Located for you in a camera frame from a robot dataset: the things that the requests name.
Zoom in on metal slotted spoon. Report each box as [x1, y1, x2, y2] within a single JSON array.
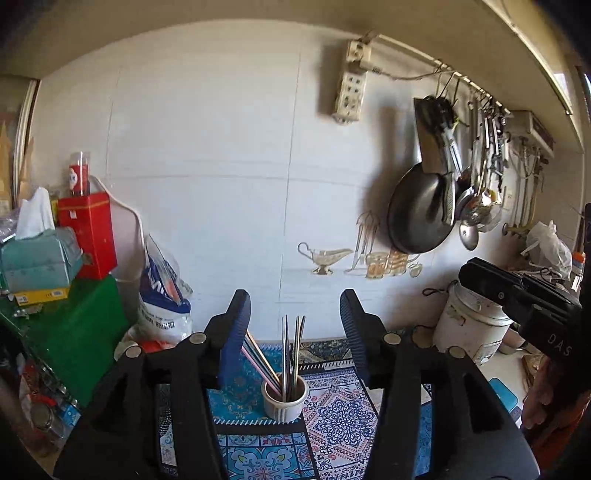
[[462, 194, 486, 227]]

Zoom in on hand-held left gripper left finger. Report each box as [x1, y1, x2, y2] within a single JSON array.
[[53, 289, 253, 480]]

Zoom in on white plug cable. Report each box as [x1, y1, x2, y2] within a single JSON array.
[[365, 65, 455, 83]]

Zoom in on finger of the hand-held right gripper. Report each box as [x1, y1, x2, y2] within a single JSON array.
[[458, 257, 581, 320]]

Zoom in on white water heater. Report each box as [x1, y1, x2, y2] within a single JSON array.
[[508, 111, 555, 151]]

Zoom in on patterned patchwork mat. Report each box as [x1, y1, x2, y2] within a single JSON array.
[[157, 339, 527, 480]]

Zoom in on red tin box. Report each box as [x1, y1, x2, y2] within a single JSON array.
[[58, 193, 117, 281]]

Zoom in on metal water hoses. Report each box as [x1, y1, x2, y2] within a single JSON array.
[[512, 143, 542, 232]]

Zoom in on metal hanging rail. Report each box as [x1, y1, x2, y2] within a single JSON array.
[[369, 34, 511, 114]]

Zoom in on person's right hand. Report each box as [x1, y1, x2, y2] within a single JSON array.
[[521, 362, 586, 441]]

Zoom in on white and blue bag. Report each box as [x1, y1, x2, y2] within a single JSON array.
[[134, 234, 194, 347]]

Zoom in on teal tissue box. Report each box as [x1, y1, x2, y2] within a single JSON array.
[[0, 187, 84, 294]]

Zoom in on red and white packet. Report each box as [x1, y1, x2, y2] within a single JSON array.
[[115, 339, 163, 361]]

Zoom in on white plastic bag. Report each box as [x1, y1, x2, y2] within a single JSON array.
[[524, 220, 573, 280]]

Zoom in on kitchen cleaver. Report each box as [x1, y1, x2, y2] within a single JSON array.
[[413, 97, 451, 174]]

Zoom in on row of hanging metal utensils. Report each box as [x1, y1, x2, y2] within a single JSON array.
[[466, 88, 511, 204]]

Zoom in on white power strip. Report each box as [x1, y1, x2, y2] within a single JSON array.
[[333, 39, 372, 125]]

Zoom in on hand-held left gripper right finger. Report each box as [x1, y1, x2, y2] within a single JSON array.
[[339, 289, 541, 480]]

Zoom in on black kitchen scissors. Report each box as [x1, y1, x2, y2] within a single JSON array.
[[429, 95, 457, 131]]

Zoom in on green box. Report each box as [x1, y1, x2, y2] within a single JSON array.
[[0, 274, 132, 409]]

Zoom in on yellow flat box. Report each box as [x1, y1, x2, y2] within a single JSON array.
[[11, 286, 70, 305]]

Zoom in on white rice cooker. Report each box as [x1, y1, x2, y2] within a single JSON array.
[[434, 281, 513, 366]]

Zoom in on metal ladle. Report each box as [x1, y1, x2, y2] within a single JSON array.
[[459, 217, 481, 251]]

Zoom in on black frying pan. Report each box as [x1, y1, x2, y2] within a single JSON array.
[[387, 161, 458, 254]]

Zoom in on bunch of mixed chopsticks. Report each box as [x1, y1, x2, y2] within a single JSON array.
[[242, 315, 308, 402]]

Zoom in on white plastic cutting board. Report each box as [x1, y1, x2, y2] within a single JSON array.
[[90, 174, 144, 283]]

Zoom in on glass pot lid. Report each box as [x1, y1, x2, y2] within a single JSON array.
[[475, 200, 503, 232]]

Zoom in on white ceramic utensil cup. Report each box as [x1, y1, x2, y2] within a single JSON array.
[[261, 373, 308, 422]]

